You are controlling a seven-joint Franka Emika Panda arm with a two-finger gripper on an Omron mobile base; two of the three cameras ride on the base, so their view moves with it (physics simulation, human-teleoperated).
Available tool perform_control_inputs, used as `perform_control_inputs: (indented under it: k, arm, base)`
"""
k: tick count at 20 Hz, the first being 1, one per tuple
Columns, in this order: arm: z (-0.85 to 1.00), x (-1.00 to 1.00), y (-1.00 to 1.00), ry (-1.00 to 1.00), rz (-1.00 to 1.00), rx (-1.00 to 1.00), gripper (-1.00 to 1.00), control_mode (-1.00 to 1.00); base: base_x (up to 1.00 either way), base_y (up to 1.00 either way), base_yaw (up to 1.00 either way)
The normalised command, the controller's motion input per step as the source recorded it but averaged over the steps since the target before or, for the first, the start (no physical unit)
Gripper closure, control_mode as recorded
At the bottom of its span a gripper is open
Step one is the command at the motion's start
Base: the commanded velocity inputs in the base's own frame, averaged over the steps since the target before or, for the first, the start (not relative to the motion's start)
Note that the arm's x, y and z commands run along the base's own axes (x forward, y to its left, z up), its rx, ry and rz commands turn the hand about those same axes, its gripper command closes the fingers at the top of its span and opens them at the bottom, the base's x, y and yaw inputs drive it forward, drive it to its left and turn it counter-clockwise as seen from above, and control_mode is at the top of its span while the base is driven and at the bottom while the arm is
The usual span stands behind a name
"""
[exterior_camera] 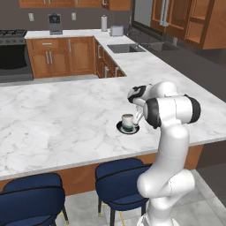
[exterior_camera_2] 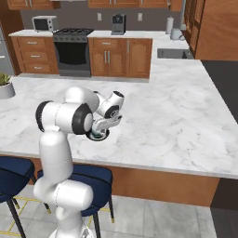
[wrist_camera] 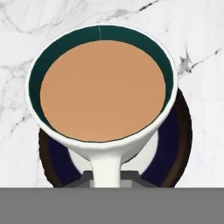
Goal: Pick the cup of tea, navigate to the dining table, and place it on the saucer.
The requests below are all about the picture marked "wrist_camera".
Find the dark blue saucer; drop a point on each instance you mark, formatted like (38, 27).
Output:
(172, 140)

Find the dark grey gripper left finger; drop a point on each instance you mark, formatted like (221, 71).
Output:
(83, 180)

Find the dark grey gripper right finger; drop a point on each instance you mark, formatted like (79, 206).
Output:
(132, 180)

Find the white cup of tea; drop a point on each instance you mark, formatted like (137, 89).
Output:
(102, 90)

